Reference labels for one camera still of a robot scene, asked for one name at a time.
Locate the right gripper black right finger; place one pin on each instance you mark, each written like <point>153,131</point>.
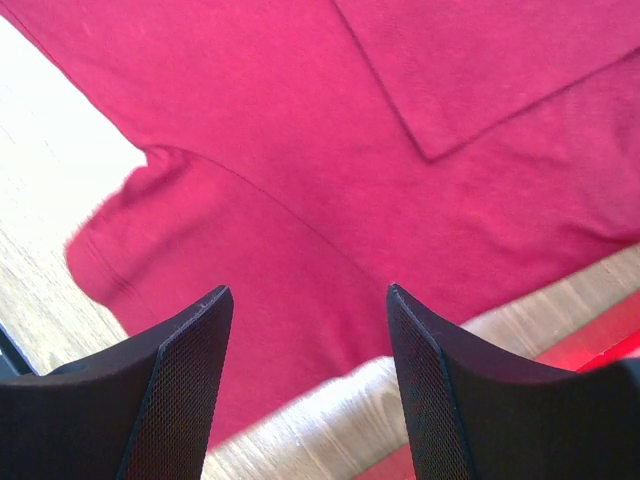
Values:
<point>476,411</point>

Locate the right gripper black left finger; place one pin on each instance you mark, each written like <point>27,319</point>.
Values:
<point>140,409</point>

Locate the dark red t shirt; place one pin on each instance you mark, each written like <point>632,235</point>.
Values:
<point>308,154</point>

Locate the red plastic bin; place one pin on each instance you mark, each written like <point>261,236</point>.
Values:
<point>612,335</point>

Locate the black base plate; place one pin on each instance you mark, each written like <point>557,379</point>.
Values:
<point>13,361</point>

